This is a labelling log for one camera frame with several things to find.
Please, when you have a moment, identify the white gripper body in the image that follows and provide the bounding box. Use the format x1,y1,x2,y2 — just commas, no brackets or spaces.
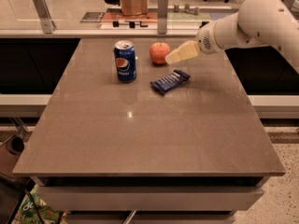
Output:
196,20,229,54

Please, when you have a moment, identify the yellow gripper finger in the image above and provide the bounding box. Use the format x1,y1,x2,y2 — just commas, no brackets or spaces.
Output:
165,40,200,64

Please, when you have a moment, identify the red orange apple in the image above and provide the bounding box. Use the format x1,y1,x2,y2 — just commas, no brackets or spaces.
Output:
149,42,170,64

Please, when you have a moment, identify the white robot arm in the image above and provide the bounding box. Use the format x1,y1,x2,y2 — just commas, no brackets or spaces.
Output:
165,0,299,73

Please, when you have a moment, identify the blue snack bar wrapper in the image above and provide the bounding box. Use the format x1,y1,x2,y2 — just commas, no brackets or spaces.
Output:
150,69,191,95

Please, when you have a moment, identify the blue Pepsi soda can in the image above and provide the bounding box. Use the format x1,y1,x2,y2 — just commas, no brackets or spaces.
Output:
114,40,136,82

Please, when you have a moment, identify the green patterned bag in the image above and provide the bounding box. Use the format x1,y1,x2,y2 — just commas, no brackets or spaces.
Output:
11,187,65,224

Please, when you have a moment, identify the middle metal glass bracket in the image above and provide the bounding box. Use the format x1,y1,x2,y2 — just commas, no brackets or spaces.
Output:
157,0,168,35

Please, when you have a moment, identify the left metal glass bracket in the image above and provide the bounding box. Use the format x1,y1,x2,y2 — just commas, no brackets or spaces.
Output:
33,0,56,34

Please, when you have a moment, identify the black cable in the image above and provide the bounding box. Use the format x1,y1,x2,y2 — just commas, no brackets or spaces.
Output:
0,171,46,224

